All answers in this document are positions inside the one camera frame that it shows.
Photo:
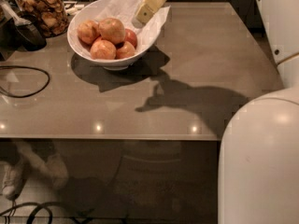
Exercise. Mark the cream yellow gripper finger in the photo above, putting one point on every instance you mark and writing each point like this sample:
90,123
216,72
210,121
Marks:
146,10

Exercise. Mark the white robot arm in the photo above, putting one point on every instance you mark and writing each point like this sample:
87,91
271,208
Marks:
258,181

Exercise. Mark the white ceramic bowl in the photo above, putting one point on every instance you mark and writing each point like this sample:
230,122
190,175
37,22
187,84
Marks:
83,50

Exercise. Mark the red back right apple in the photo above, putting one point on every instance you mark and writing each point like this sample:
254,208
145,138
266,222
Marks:
131,37

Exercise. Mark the small white items behind bowl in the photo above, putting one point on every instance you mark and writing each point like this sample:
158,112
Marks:
72,7

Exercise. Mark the white paper sheet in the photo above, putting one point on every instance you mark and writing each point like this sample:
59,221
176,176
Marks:
124,10

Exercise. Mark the glass jar of chips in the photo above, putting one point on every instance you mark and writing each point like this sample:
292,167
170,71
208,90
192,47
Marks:
50,15

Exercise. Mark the black scoop with handle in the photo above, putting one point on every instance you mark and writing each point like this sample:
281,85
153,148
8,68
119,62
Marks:
31,38

